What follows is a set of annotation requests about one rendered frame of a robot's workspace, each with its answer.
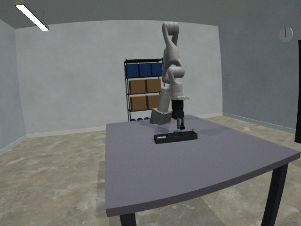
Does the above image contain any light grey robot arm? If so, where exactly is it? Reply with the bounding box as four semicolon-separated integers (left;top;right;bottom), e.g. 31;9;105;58
158;22;185;113

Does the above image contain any dark grey rack of bins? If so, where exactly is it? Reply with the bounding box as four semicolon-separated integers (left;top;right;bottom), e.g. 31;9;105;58
154;131;198;144

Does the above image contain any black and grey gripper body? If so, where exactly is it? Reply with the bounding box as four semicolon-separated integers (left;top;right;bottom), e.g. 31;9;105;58
171;91;190;119

